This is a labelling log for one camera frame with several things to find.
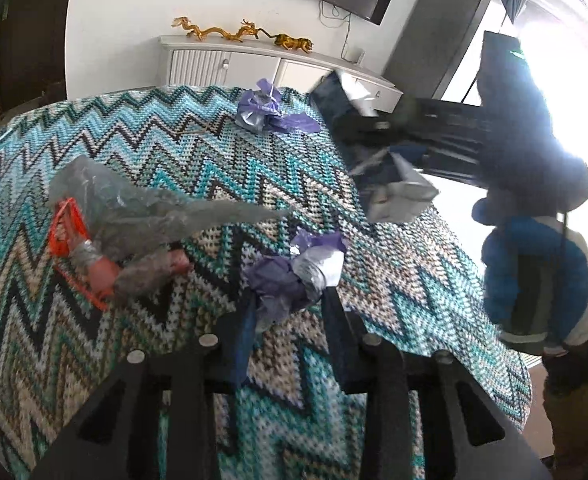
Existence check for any clear plastic red trash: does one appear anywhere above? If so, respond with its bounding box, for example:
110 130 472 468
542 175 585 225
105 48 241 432
48 156 289 311

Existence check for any golden dragon figurine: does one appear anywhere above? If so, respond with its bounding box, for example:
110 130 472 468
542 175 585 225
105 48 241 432
171 16 259 42

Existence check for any golden tiger figurine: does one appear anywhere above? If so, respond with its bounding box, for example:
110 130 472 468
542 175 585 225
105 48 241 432
260 28 313 54

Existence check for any grey tall cabinet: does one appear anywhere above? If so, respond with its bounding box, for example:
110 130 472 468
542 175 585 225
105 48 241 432
383 0 492 99

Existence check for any purple paper trash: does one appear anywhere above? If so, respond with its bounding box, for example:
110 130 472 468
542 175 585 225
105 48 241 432
235 78 321 133
245 228 350 334

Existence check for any zigzag knitted table cloth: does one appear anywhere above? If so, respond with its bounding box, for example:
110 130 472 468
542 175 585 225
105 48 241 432
0 87 532 479

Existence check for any white TV cabinet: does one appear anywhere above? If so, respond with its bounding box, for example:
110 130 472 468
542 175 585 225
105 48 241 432
159 35 402 113

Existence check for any person in blue jacket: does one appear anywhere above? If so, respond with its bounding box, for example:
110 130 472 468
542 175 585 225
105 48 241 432
473 32 588 479

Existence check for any dark entrance door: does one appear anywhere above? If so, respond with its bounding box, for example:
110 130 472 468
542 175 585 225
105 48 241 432
0 0 69 114

